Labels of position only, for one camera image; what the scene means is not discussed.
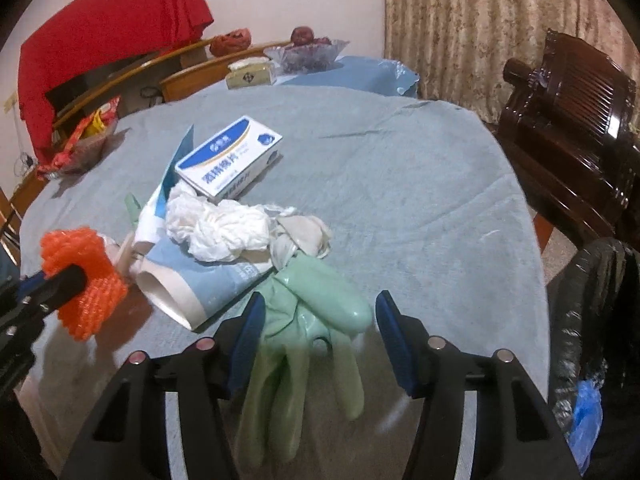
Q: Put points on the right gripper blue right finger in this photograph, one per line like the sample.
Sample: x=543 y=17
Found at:
x=396 y=341

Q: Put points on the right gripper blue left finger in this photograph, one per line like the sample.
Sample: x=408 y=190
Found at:
x=248 y=329

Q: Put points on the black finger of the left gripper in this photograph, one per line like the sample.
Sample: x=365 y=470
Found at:
x=49 y=294

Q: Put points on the orange foam net sleeve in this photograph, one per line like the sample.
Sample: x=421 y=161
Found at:
x=104 y=289

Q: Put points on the green rubber glove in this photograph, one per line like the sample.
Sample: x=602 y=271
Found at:
x=306 y=301

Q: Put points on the white tissue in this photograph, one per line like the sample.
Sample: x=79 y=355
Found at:
x=220 y=232

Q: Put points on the white paper wad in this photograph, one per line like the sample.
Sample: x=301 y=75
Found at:
x=291 y=234

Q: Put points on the blue plastic bag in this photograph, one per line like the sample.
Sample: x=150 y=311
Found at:
x=587 y=423

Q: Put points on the black lined trash bin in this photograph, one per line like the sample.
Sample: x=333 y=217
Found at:
x=594 y=334

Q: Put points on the blue white paper cup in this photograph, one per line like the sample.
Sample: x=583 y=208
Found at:
x=191 y=292

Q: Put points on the blue white leaflet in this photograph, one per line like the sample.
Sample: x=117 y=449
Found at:
x=151 y=221

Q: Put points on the grey-blue table cloth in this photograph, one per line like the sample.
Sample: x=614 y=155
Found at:
x=420 y=200

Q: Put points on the red snack packets bowl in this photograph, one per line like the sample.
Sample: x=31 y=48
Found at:
x=83 y=149

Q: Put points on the blue white medicine box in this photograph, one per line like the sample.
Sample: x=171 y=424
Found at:
x=222 y=167

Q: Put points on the covered television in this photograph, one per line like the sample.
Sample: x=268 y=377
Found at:
x=62 y=95

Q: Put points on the light blue side tablecloth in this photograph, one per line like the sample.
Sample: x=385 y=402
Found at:
x=376 y=75

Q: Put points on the tissue box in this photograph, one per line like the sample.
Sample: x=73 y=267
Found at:
x=250 y=72

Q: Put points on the dark wooden armchair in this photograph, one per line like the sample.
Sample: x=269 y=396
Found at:
x=566 y=130

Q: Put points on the glass fruit bowl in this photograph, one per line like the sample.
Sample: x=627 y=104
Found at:
x=306 y=59

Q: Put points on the red plastic bag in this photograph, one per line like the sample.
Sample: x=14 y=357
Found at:
x=232 y=42

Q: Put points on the red cloth cover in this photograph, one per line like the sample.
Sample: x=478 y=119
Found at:
x=88 y=34

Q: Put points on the red apples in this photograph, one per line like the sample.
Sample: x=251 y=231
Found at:
x=303 y=36

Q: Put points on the beige patterned curtain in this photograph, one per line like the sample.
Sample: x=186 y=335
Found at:
x=459 y=47

